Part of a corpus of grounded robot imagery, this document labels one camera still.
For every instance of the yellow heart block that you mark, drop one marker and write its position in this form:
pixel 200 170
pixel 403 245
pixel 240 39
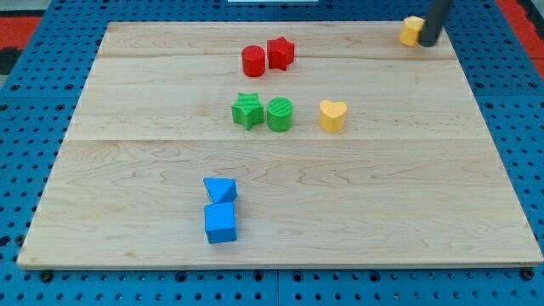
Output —
pixel 332 115

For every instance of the green cylinder block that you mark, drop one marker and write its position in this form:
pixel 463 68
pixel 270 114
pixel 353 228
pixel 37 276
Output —
pixel 279 114

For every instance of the green star block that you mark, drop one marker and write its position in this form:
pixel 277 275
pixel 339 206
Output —
pixel 247 110

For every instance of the blue triangle block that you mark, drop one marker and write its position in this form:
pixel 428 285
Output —
pixel 220 190

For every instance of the wooden board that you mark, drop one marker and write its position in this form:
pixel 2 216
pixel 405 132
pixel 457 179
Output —
pixel 412 180

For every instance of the blue cube block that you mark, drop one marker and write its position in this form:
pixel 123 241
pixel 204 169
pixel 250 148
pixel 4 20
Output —
pixel 220 222

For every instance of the red cylinder block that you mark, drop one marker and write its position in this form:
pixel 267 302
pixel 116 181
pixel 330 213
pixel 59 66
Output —
pixel 253 61

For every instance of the red star block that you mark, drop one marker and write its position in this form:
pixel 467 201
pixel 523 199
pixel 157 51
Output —
pixel 280 53

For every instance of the yellow hexagon block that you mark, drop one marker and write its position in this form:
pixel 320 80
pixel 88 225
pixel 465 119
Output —
pixel 410 30

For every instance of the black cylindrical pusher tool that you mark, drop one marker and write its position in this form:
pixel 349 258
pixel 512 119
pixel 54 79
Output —
pixel 438 12

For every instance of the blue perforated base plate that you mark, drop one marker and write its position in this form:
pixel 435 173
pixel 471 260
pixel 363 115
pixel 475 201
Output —
pixel 38 99

